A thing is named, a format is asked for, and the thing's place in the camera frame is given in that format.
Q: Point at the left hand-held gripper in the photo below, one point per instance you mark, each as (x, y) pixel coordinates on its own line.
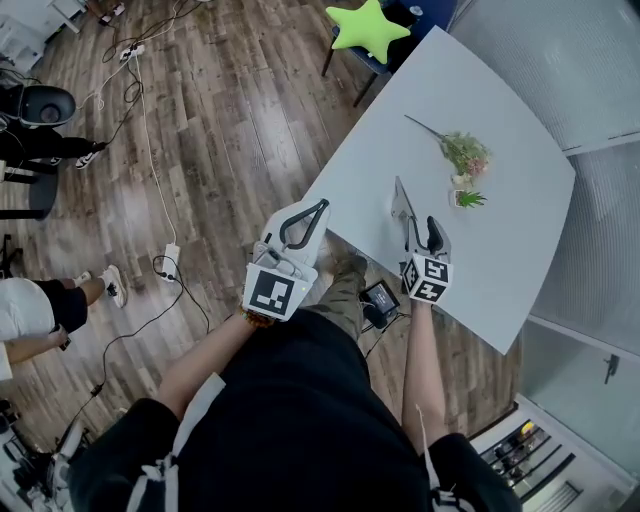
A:
(270, 295)

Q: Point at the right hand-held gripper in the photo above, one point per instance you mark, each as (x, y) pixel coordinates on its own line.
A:
(430, 290)

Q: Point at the person's right forearm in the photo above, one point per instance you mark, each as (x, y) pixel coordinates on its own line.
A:
(420, 370)

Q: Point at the person's left forearm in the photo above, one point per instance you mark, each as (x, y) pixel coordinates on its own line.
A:
(200, 360)

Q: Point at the small white potted plant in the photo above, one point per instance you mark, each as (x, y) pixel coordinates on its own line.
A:
(462, 198)

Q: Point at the person's olive trouser leg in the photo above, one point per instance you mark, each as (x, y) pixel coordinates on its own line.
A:
(340, 305)

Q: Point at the person's brown shoe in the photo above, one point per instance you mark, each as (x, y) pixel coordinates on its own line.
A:
(350, 262)

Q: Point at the black screen device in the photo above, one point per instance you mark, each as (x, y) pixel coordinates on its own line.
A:
(380, 297)

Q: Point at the artificial flower bouquet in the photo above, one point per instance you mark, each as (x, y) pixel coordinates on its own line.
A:
(465, 150)

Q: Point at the white power strip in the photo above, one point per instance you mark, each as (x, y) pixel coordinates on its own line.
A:
(132, 52)
(171, 262)

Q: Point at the person's black shirt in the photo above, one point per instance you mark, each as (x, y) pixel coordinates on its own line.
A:
(300, 410)

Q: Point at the green star pillow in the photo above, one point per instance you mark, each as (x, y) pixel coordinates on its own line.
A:
(367, 27)

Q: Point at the black power adapter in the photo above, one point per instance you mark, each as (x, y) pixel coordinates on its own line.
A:
(96, 389)

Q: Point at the blue chair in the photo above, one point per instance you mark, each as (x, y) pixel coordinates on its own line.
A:
(430, 15)

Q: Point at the black flat tablet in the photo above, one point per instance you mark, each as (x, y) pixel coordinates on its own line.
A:
(400, 12)

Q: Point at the black stool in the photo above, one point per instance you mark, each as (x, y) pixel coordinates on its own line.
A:
(42, 195)

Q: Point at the black window railing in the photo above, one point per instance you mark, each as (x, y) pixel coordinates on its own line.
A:
(505, 452)

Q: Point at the black office chair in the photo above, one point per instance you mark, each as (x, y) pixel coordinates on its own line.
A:
(7, 255)

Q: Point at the dark head-worn camera rig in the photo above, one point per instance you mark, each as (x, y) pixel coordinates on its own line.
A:
(47, 105)

